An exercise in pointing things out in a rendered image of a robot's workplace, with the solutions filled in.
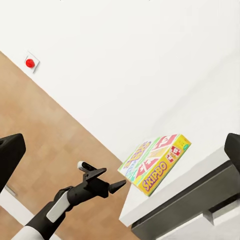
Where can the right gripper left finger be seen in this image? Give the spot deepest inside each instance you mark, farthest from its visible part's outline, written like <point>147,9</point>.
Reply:
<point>12,150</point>

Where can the desk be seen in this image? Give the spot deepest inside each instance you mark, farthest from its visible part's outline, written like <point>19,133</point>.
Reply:
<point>199,198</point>

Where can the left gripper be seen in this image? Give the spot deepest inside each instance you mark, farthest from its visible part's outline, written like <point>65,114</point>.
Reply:
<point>92,186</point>

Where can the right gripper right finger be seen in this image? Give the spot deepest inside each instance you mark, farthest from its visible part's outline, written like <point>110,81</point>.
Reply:
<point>232,149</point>

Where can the electric switch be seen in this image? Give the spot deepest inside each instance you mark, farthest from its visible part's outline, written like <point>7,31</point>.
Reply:
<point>30,62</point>

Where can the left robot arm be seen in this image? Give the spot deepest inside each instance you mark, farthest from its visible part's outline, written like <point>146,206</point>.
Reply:
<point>44,224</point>

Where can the board game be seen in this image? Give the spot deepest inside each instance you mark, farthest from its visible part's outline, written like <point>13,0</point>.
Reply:
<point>152,160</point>

